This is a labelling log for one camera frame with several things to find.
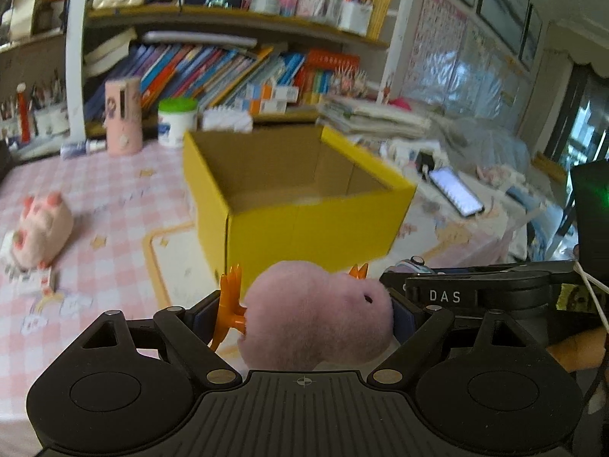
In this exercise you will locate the wooden bookshelf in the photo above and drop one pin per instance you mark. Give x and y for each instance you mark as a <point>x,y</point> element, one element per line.
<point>285,24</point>

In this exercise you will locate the black smartphone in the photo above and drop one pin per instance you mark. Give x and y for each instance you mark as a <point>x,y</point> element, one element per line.
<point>456,190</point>

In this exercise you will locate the blue white spray bottle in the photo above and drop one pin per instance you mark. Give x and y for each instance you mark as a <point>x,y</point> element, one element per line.
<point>78,149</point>

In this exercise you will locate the white pen cup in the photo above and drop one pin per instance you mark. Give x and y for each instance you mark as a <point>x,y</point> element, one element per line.
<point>58,121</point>
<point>39,123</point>

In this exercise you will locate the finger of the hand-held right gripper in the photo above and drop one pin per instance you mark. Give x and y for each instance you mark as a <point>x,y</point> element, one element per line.
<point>476,277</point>

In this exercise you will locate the white shelf unit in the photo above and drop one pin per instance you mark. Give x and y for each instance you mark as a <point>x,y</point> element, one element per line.
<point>73,57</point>

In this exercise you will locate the thick cream-paged book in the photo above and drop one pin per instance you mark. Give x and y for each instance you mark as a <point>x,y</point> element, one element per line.
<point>112,45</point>
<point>104,66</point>

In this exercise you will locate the red hanging tassel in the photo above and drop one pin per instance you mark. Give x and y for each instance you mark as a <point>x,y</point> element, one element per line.
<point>22,114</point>

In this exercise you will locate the grey slim folder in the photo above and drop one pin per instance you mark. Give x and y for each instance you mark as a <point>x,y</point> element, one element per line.
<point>200,38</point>

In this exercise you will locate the pink plush toy orange feet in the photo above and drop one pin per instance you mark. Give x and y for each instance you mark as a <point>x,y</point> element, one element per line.
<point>309,319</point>

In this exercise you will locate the pink wall poster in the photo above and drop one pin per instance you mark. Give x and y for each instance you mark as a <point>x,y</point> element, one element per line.
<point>440,33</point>

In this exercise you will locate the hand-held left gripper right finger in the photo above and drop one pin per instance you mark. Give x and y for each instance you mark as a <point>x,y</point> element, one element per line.
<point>402,321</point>

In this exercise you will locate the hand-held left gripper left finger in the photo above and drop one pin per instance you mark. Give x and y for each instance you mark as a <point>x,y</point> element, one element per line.
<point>200,319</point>

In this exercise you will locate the person's right hand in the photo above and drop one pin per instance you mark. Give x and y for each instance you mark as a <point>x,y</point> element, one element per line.
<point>580,350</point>

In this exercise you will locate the white power strip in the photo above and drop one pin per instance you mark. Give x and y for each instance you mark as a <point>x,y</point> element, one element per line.
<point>409,152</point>

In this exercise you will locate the stack of papers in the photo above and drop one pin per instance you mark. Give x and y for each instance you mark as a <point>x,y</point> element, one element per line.
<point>376,119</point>

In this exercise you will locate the small white printed box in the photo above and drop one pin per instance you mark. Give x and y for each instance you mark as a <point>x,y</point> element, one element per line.
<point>28,282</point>

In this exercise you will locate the yellow cardboard box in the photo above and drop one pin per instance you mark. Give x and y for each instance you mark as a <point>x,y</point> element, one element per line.
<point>309,233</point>

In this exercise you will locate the colourful pencil bundle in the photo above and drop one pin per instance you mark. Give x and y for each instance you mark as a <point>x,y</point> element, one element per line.
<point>349,83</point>

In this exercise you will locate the white pencil holder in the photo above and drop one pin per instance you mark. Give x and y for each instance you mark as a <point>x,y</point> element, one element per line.
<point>354,19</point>

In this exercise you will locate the white mat yellow border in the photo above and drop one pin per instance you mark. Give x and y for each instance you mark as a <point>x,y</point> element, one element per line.
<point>176,266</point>

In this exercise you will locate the orange boxed book set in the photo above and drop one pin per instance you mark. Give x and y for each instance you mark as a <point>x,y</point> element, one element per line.
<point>328,64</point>

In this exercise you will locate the pink paw plush toy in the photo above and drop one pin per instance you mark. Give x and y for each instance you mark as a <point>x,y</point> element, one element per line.
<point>45,235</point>

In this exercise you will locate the row of leaning picture books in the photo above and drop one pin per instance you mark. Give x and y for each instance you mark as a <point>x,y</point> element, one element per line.
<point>190,71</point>

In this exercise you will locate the clear plastic bag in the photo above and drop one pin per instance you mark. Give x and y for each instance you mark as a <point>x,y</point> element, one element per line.
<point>485,143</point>

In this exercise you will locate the pink humidifier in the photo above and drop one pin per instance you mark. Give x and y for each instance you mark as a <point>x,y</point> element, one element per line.
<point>122,123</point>

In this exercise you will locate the stack of small cartons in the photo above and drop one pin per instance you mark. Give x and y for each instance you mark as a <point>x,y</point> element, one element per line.
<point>271,97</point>

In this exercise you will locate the white jar green lid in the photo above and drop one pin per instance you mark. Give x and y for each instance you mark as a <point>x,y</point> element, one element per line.
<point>176,128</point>

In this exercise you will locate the dark framed window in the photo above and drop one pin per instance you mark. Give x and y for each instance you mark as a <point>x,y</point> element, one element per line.
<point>585,114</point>

